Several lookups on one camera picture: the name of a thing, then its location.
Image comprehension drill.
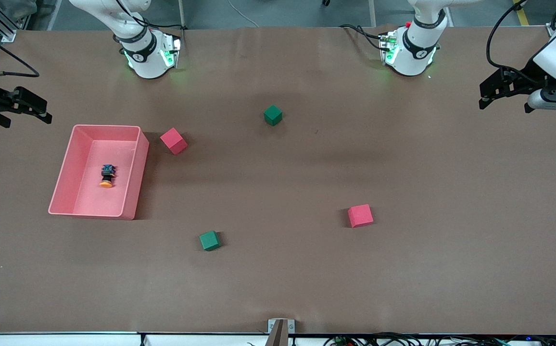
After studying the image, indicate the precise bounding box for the brown table cover sheet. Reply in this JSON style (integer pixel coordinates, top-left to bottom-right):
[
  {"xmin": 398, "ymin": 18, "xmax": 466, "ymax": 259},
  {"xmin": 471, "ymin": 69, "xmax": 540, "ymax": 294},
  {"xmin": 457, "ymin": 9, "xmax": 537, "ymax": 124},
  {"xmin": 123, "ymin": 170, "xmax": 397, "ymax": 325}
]
[{"xmin": 0, "ymin": 26, "xmax": 556, "ymax": 335}]

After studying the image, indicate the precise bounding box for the white floor cable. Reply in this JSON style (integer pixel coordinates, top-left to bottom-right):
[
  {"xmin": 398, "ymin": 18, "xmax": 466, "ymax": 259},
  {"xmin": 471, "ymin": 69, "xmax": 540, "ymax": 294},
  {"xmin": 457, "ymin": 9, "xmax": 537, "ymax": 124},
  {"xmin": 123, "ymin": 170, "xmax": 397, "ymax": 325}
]
[{"xmin": 227, "ymin": 0, "xmax": 259, "ymax": 27}]

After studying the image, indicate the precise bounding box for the black left base cable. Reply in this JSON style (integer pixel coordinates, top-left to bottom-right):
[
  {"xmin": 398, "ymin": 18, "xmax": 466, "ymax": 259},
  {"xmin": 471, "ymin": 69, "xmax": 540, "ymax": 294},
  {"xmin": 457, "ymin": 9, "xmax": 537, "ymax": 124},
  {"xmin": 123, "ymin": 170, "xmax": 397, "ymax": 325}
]
[{"xmin": 339, "ymin": 23, "xmax": 385, "ymax": 51}]

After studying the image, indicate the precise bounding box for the green cube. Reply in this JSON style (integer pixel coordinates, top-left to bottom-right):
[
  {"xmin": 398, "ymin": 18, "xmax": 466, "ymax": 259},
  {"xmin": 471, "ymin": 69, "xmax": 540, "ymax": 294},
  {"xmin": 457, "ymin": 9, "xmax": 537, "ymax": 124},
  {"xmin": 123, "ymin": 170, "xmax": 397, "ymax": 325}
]
[
  {"xmin": 199, "ymin": 230, "xmax": 221, "ymax": 251},
  {"xmin": 264, "ymin": 105, "xmax": 283, "ymax": 126}
]

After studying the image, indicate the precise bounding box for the pink plastic bin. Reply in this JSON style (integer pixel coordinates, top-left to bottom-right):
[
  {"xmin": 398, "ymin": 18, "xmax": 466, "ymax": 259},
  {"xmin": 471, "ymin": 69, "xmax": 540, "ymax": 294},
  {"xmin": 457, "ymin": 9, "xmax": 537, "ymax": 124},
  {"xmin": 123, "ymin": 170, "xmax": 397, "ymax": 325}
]
[{"xmin": 48, "ymin": 124, "xmax": 150, "ymax": 221}]

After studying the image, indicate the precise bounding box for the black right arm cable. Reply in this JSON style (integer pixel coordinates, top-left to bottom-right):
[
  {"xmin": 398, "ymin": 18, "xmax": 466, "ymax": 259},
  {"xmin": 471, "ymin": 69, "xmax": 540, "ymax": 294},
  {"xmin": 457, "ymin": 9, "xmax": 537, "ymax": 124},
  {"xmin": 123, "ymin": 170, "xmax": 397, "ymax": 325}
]
[{"xmin": 0, "ymin": 24, "xmax": 40, "ymax": 78}]

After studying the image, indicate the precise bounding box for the black base cable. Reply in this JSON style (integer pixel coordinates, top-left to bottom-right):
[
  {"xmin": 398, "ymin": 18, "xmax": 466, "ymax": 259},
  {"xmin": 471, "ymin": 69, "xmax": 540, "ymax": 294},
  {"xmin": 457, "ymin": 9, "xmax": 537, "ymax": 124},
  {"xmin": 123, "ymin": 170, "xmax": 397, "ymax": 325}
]
[
  {"xmin": 114, "ymin": 0, "xmax": 186, "ymax": 30},
  {"xmin": 339, "ymin": 23, "xmax": 385, "ymax": 51}
]

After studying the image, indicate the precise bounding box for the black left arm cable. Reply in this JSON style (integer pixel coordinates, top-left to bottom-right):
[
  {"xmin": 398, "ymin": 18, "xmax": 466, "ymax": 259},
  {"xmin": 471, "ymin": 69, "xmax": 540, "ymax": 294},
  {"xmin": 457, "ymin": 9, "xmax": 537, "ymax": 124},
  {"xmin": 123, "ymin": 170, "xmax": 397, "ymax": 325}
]
[{"xmin": 486, "ymin": 0, "xmax": 541, "ymax": 82}]

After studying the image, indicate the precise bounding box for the orange capped black push button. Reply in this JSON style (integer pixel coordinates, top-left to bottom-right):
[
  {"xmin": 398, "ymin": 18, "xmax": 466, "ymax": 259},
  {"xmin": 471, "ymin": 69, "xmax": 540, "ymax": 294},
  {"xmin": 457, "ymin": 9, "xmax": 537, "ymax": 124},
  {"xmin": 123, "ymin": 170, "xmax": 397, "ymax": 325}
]
[{"xmin": 99, "ymin": 164, "xmax": 116, "ymax": 188}]

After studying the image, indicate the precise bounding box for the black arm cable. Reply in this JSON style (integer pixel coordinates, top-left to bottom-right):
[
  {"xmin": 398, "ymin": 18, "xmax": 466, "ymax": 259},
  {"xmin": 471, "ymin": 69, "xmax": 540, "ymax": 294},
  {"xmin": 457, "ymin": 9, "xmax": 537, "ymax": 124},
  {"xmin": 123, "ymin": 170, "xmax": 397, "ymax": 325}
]
[
  {"xmin": 0, "ymin": 24, "xmax": 40, "ymax": 78},
  {"xmin": 486, "ymin": 0, "xmax": 541, "ymax": 82}
]

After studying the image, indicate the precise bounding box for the grey crumpled cover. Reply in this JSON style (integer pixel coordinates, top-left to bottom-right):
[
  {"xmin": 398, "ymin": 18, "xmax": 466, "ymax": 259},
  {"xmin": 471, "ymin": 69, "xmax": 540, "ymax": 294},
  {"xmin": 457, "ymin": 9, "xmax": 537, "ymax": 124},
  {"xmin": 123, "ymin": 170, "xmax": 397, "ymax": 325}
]
[{"xmin": 0, "ymin": 0, "xmax": 38, "ymax": 22}]

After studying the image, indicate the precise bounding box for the metal bracket with pole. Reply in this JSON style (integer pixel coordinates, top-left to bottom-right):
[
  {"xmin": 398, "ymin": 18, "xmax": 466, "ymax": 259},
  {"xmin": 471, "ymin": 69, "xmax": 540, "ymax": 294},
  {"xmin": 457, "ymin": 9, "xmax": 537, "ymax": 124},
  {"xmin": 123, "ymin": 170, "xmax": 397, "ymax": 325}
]
[{"xmin": 266, "ymin": 318, "xmax": 296, "ymax": 346}]

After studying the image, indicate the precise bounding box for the black right base cable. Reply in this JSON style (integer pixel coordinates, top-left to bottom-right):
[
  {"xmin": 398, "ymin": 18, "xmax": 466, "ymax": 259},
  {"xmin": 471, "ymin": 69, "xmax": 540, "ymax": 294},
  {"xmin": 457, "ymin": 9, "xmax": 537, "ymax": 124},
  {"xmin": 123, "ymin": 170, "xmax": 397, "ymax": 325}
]
[{"xmin": 114, "ymin": 0, "xmax": 186, "ymax": 30}]

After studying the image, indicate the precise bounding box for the pink cube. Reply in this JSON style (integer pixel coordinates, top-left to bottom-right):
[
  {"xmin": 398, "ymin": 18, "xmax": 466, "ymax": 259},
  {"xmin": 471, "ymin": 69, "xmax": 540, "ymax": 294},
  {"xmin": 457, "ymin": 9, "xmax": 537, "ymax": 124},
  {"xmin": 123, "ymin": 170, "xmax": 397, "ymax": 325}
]
[
  {"xmin": 160, "ymin": 127, "xmax": 188, "ymax": 155},
  {"xmin": 347, "ymin": 204, "xmax": 374, "ymax": 228}
]

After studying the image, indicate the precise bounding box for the tangled cable bundle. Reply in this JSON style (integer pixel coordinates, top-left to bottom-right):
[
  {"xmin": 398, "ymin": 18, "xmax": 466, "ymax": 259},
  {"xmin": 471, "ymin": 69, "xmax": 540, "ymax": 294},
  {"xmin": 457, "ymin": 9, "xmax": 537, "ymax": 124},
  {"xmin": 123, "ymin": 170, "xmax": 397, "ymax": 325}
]
[{"xmin": 324, "ymin": 332, "xmax": 556, "ymax": 346}]

